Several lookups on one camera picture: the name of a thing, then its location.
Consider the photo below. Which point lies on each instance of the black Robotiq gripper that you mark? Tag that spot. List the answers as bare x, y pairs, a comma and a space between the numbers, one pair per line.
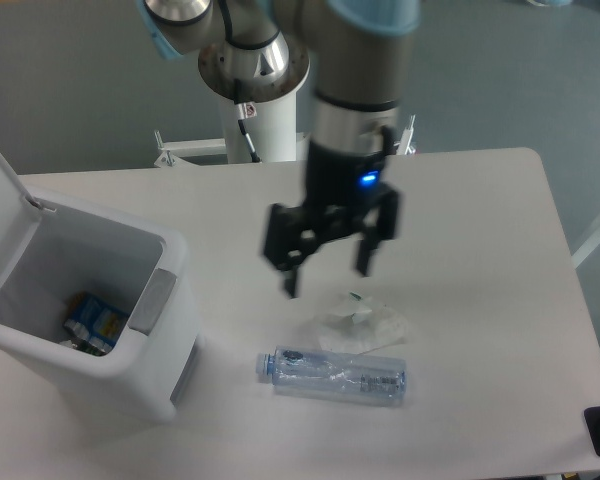
344, 195

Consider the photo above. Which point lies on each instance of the white push-button trash can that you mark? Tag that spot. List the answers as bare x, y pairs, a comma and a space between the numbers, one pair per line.
54, 246

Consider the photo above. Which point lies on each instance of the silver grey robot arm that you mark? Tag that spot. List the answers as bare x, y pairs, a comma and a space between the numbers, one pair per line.
255, 55

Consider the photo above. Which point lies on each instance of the crumpled white tissue wrapper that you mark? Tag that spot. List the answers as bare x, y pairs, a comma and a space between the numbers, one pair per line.
358, 324

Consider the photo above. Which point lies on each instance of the clear plastic water bottle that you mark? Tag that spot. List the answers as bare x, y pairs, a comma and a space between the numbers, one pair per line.
320, 374

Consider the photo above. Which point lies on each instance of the blue snack packet in bin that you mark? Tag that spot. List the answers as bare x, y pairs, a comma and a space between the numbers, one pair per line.
93, 325

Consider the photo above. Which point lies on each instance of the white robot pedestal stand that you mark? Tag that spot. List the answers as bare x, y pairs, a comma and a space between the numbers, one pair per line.
265, 129

